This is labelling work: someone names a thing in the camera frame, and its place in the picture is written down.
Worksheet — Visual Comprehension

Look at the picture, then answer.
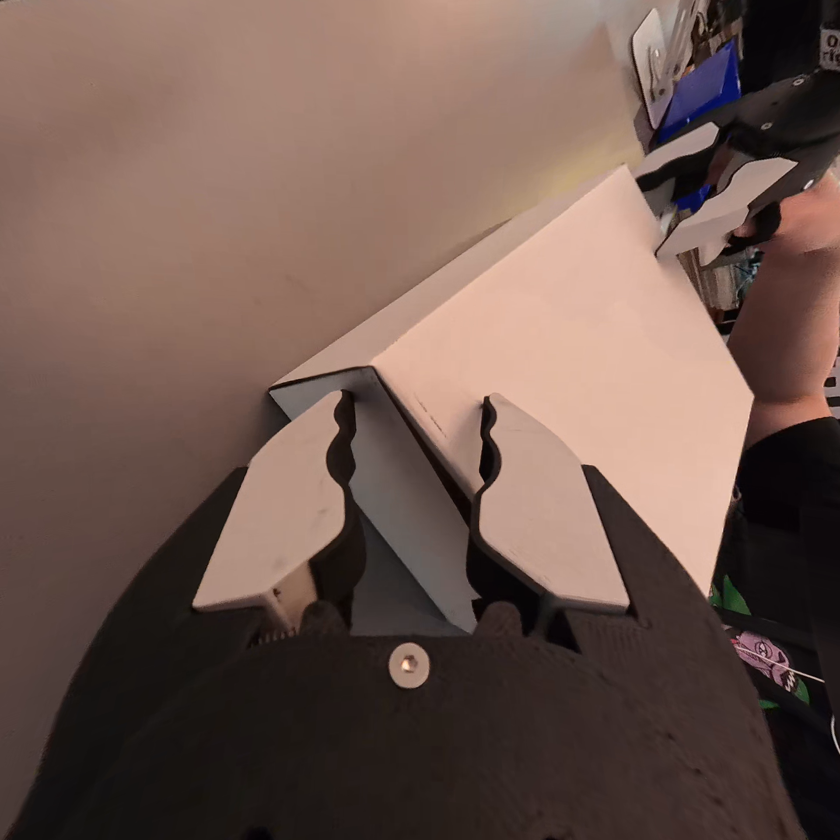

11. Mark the white cardboard box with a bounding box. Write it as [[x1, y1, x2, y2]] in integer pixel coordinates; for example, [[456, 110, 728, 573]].
[[268, 164, 756, 636]]

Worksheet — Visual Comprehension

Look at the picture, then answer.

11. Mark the white rounded board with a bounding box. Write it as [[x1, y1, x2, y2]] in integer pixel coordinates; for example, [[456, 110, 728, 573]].
[[630, 8, 697, 129]]

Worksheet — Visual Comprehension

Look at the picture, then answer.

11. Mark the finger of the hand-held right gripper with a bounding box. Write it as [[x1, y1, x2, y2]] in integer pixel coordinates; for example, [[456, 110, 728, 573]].
[[655, 158, 800, 266], [634, 122, 723, 193]]

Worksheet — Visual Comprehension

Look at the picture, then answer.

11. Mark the person's right forearm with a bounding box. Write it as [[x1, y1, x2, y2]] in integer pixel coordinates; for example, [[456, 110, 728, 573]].
[[727, 243, 840, 450]]

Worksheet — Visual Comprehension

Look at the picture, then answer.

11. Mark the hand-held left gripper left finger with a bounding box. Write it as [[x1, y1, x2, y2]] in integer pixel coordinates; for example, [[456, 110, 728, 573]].
[[192, 390, 367, 632]]

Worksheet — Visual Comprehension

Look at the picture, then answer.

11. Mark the person's right hand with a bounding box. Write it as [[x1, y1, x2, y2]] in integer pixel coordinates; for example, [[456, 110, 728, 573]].
[[731, 180, 840, 253]]

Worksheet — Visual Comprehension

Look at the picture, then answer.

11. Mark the blue box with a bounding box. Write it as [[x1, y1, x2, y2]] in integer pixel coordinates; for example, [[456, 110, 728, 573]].
[[656, 39, 742, 145]]

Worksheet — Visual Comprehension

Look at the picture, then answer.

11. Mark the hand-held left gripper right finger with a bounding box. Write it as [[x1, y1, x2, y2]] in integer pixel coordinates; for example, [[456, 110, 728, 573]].
[[467, 393, 632, 641]]

